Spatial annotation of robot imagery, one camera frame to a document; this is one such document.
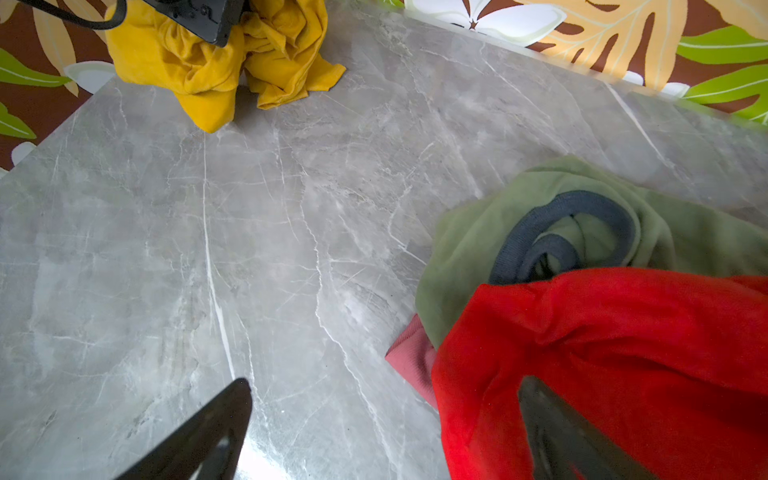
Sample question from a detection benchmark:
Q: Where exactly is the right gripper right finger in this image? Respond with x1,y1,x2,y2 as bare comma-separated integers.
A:
518,376,655,480

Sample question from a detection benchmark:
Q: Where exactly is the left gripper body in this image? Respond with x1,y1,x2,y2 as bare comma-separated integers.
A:
146,0,246,47

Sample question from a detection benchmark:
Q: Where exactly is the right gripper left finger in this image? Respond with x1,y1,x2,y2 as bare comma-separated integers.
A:
119,378,252,479

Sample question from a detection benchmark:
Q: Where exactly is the red cloth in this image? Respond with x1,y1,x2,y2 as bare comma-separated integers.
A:
432,268,767,479

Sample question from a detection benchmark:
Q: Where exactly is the green cloth with grey collar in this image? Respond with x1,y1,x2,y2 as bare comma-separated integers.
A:
415,157,767,346

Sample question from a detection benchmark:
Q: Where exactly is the yellow cloth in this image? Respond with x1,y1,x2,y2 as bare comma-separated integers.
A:
106,0,346,133

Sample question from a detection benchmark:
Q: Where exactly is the pink cloth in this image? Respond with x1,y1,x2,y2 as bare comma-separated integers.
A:
385,315,437,408

